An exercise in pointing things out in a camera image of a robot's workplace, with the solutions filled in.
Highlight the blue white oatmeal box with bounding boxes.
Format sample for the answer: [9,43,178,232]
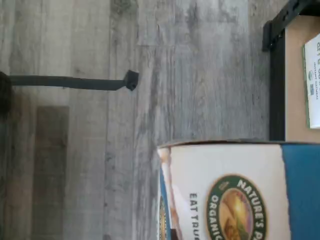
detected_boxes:
[156,140,320,240]

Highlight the light wooden shelf board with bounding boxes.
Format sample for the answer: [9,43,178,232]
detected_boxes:
[284,13,320,144]

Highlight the green Nature's Path oatmeal box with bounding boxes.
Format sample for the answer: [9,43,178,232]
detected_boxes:
[301,33,320,130]

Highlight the black metal stand leg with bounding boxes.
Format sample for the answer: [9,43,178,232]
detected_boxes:
[0,69,140,93]

